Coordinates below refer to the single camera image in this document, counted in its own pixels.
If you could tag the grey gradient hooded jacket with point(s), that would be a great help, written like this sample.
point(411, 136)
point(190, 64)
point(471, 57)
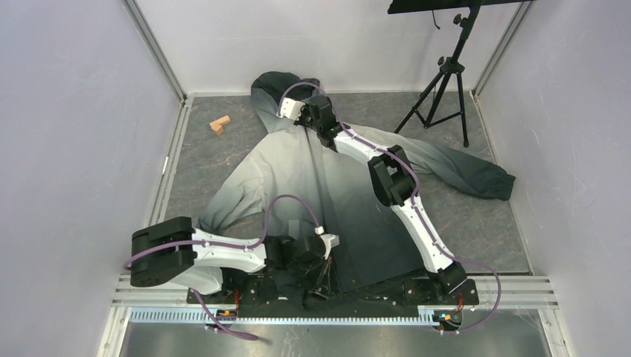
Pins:
point(297, 181)

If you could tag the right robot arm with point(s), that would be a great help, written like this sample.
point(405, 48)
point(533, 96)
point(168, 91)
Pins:
point(393, 180)

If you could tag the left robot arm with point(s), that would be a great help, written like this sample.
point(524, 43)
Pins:
point(174, 251)

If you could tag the orange wooden block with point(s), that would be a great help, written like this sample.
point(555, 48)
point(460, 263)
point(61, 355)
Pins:
point(218, 125)

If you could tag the black tripod stand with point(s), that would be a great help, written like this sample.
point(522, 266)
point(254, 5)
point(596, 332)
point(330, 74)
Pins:
point(427, 105)

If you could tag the black panel on tripod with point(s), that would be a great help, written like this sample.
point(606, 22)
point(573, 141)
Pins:
point(411, 6)

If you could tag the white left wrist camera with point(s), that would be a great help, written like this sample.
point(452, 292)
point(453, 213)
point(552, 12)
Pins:
point(330, 240)

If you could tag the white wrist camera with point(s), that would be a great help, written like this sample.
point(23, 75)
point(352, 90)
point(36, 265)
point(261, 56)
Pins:
point(330, 240)
point(290, 109)

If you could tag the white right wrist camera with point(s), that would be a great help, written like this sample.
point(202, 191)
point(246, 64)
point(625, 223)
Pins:
point(290, 109)

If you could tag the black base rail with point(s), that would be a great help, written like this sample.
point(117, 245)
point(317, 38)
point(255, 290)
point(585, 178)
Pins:
point(410, 303)

